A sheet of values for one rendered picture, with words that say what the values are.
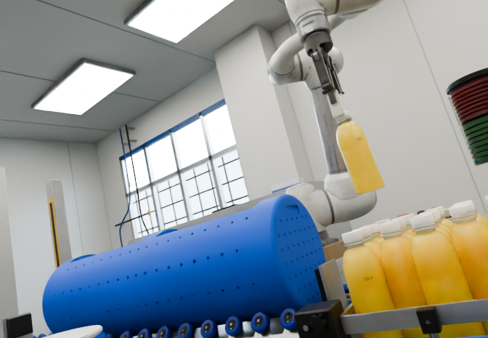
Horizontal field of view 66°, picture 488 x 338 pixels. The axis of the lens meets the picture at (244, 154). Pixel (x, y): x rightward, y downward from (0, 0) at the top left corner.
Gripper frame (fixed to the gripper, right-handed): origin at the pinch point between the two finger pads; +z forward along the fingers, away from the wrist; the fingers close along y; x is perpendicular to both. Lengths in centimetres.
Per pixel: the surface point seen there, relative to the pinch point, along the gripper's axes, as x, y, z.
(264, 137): -142, -256, -73
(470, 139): 24, 47, 23
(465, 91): 25, 48, 18
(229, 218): -29.6, 17.5, 21.6
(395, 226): 8.0, 20.1, 32.0
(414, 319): 8, 30, 46
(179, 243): -45, 20, 24
